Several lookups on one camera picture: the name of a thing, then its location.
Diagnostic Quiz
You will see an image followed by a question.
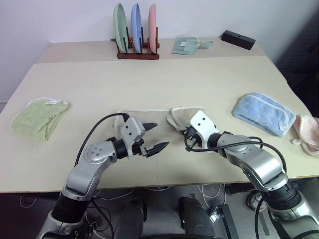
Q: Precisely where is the blue plate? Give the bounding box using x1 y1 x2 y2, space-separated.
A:
130 2 144 54

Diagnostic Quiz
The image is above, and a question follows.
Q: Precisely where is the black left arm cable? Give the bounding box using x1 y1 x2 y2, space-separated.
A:
74 113 129 168

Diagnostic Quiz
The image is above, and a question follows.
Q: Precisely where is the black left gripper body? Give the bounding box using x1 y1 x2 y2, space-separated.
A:
131 119 150 157

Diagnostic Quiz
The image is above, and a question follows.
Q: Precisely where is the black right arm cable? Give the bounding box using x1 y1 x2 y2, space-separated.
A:
184 135 288 173

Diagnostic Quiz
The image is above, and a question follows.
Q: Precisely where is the pink towel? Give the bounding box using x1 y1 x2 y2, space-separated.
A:
289 114 319 158

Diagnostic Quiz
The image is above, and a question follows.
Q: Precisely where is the green towel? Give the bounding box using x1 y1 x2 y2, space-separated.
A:
8 98 70 142

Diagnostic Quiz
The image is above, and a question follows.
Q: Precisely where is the black floor cable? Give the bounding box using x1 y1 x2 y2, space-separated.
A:
87 196 118 239

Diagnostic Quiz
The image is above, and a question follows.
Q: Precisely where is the pink plate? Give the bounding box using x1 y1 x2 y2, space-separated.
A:
148 3 159 55

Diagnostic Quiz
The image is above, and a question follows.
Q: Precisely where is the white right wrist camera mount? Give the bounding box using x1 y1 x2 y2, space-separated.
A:
190 110 218 148

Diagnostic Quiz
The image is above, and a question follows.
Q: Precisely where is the brown wooden plate rack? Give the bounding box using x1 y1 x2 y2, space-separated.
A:
110 25 160 60

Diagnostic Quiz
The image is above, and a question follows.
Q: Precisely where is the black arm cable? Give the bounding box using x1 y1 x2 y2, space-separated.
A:
184 135 288 173
74 113 129 168

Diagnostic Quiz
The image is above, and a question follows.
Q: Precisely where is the blue towel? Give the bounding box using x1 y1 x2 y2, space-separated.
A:
232 92 297 138

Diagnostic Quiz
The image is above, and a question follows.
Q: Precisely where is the white floor cable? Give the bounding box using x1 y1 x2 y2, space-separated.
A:
19 195 38 209
198 183 226 200

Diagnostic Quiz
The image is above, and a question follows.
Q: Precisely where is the beige towel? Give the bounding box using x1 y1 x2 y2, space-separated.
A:
111 106 204 134

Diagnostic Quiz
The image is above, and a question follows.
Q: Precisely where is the black metal bracket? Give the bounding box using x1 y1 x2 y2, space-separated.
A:
213 203 240 239

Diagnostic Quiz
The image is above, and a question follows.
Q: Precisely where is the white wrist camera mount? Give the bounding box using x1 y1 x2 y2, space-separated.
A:
119 117 147 160
190 110 218 148

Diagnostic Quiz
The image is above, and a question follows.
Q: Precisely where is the teal towel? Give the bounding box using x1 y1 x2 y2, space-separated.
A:
171 35 214 56

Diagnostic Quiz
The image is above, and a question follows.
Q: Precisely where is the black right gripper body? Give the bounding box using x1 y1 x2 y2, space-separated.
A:
185 125 201 148

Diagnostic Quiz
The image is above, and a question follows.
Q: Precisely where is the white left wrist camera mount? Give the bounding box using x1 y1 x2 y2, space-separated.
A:
119 117 147 160

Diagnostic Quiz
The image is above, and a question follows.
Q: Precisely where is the dark rounded shape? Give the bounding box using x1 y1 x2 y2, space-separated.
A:
178 195 217 239
112 198 148 239

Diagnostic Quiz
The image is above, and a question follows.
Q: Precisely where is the green plate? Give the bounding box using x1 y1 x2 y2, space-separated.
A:
112 2 131 51

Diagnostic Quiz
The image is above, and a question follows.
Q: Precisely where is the black rectangular box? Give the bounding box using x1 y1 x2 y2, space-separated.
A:
221 29 257 51

